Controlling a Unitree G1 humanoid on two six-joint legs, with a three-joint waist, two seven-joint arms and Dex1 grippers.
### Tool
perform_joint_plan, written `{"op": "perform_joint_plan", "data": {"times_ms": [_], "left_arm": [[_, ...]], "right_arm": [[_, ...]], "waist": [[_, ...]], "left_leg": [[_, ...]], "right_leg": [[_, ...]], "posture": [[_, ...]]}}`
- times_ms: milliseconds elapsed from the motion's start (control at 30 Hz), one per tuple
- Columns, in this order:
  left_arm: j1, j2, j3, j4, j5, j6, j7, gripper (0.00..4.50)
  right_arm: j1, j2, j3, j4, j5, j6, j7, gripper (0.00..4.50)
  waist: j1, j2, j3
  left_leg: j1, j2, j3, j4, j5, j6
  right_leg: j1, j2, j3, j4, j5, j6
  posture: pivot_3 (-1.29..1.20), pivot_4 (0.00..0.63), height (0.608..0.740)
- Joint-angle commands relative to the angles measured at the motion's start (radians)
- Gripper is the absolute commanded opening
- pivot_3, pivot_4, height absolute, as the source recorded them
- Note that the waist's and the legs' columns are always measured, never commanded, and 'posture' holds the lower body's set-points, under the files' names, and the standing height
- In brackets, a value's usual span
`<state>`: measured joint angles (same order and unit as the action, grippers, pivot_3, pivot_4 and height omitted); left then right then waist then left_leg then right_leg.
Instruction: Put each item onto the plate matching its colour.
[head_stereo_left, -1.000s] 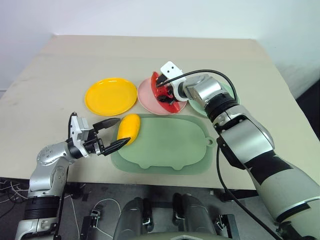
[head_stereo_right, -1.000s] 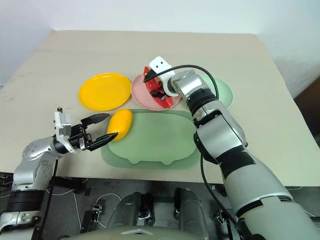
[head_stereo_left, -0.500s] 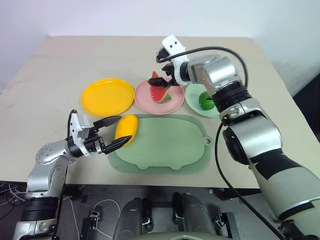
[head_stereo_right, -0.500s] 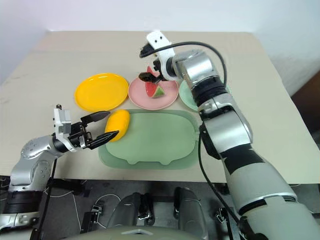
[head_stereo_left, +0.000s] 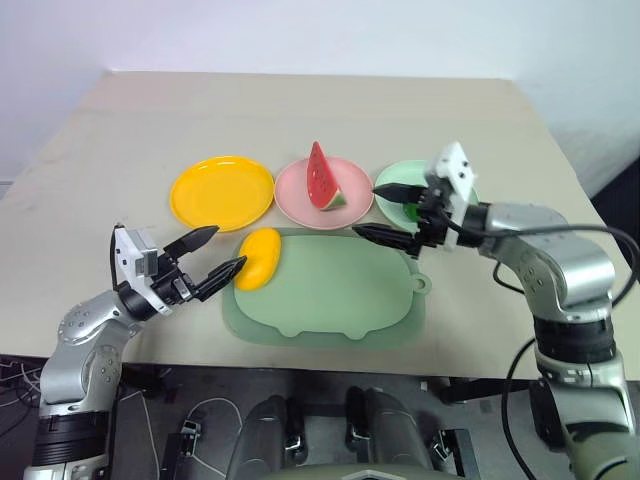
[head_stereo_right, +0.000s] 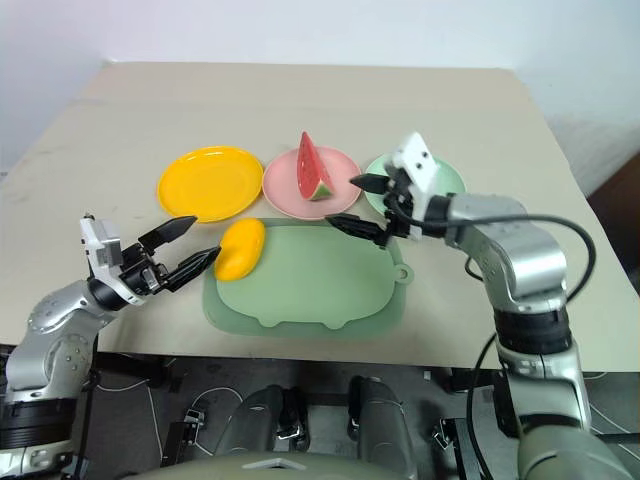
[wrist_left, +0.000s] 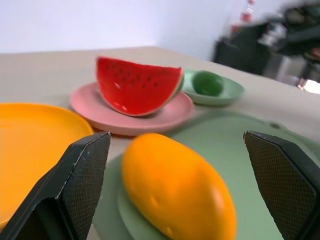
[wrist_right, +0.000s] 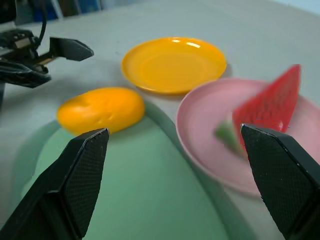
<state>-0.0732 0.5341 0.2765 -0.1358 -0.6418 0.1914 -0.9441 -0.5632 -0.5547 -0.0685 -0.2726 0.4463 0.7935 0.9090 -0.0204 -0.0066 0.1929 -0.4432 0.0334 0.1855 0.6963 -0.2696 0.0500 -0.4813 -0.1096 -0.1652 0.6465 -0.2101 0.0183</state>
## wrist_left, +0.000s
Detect dark background equipment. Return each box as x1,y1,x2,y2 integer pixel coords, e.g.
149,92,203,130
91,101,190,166
213,0,320,95

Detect large green plate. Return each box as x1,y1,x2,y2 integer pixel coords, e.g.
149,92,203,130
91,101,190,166
92,111,320,240

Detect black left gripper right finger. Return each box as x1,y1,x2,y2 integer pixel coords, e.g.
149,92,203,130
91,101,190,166
243,130,320,240

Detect orange mango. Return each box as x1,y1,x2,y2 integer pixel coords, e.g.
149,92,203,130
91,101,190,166
121,132,237,240

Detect green round fruit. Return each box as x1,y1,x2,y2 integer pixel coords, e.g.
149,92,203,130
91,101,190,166
192,70,225,97

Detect red watermelon slice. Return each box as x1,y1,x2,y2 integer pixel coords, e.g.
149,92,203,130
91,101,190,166
96,56,185,117

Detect orange plate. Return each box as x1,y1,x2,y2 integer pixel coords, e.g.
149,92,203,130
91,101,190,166
0,102,95,230

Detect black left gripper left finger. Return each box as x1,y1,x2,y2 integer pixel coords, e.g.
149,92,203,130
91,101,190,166
0,131,112,240

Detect pink plate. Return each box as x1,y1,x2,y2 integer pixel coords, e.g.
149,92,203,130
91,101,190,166
70,81,196,137

